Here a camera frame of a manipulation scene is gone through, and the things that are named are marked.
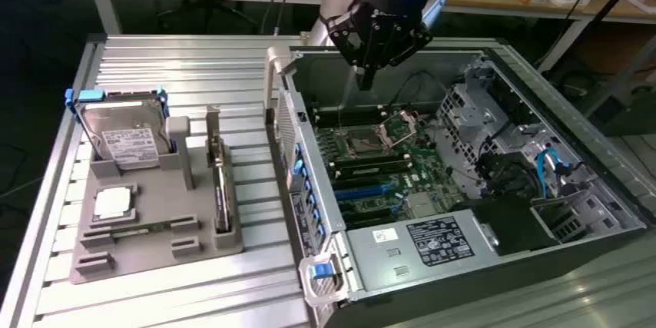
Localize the graphics card with fan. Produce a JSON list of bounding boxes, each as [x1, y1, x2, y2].
[[205, 104, 232, 235]]

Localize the grey case clamp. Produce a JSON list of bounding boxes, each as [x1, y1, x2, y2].
[[297, 253, 348, 308], [264, 45, 300, 110]]

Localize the open socket cover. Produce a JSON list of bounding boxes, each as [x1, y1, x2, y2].
[[377, 110, 419, 148]]

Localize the metal disk bay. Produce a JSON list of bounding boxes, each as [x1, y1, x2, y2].
[[435, 57, 529, 194]]

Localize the CPU socket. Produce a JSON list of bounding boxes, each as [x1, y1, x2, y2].
[[345, 128, 384, 154]]

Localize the black RAM stick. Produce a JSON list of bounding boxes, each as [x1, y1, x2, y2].
[[332, 161, 405, 180]]

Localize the green motherboard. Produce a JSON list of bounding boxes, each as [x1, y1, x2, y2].
[[312, 107, 465, 229]]

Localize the blue slot retention clips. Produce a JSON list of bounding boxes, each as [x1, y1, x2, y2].
[[291, 142, 328, 247]]

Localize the blue expansion slot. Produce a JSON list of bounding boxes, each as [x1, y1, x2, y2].
[[333, 184, 388, 201]]

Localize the black slanted pole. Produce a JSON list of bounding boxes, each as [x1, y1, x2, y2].
[[532, 0, 648, 71]]

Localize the silver chipset heatsink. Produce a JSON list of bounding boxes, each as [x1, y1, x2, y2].
[[405, 193, 436, 218]]

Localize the black floor box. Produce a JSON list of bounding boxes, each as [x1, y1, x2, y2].
[[583, 84, 656, 137]]

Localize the silver hard disk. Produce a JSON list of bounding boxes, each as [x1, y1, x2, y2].
[[76, 91, 173, 171]]

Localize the black fan shroud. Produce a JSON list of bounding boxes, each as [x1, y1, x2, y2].
[[469, 197, 563, 257]]

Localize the blue disk caddy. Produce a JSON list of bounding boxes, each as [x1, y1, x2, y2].
[[64, 84, 179, 160]]

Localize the grey power supply unit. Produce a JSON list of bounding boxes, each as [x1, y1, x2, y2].
[[347, 210, 501, 293]]

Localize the grey parts rack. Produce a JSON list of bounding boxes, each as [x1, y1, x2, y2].
[[69, 115, 245, 285]]

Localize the blue case latch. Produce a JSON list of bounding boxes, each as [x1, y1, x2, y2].
[[311, 262, 335, 280]]

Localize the silver CPU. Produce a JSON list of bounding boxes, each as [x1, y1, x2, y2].
[[93, 187, 132, 218]]

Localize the green RAM stick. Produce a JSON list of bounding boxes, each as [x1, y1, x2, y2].
[[85, 219, 197, 237]]

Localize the open black PC case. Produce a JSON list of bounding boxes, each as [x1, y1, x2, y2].
[[263, 45, 656, 328]]

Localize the black wire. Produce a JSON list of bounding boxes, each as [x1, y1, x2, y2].
[[392, 69, 448, 110]]

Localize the blue wire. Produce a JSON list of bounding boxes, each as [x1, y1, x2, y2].
[[535, 145, 563, 200]]

